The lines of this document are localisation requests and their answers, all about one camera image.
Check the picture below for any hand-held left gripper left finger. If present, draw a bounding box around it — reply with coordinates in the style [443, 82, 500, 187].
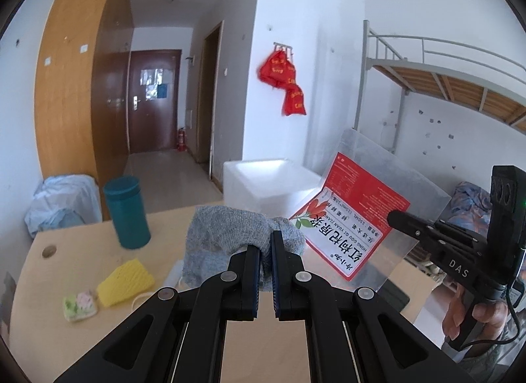
[53, 244, 264, 383]

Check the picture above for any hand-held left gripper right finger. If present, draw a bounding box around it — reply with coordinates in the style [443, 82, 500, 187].
[269, 230, 473, 383]

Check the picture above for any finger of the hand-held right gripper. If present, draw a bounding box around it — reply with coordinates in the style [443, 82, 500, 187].
[387, 209, 442, 246]

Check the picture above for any grey knitted sock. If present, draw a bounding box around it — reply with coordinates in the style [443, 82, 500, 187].
[182, 205, 307, 292]

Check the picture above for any clear plastic box red label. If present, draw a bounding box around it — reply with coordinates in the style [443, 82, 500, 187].
[288, 128, 450, 291]

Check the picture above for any green floral tissue pack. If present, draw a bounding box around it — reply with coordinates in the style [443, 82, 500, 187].
[63, 290, 99, 320]

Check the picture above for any person's right hand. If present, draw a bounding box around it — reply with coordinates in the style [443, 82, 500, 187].
[443, 282, 516, 345]

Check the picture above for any blue patterned bedding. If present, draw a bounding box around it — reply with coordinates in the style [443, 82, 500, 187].
[452, 183, 494, 236]

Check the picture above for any black flat object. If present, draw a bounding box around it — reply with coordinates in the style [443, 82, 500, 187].
[381, 281, 410, 312]

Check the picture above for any white foam box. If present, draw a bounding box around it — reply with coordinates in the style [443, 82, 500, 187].
[223, 160, 322, 219]

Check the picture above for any yellow sponge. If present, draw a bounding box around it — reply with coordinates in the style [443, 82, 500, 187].
[96, 259, 155, 308]

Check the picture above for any teal cylindrical canister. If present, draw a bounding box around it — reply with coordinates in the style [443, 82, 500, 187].
[103, 176, 152, 250]

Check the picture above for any red fabric bag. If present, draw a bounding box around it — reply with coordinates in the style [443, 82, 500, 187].
[282, 84, 307, 117]
[258, 49, 297, 88]

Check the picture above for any brown side door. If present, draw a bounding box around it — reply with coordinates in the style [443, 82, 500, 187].
[197, 21, 225, 180]

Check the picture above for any dark brown entrance door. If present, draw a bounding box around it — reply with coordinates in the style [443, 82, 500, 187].
[128, 49, 182, 154]

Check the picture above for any pale blue plastic sheet bundle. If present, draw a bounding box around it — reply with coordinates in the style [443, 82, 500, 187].
[24, 174, 103, 239]

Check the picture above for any wooden wardrobe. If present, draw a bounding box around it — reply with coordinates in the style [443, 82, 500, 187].
[35, 0, 134, 223]

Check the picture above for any metal bunk bed frame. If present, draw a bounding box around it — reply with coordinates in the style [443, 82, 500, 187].
[355, 19, 526, 153]

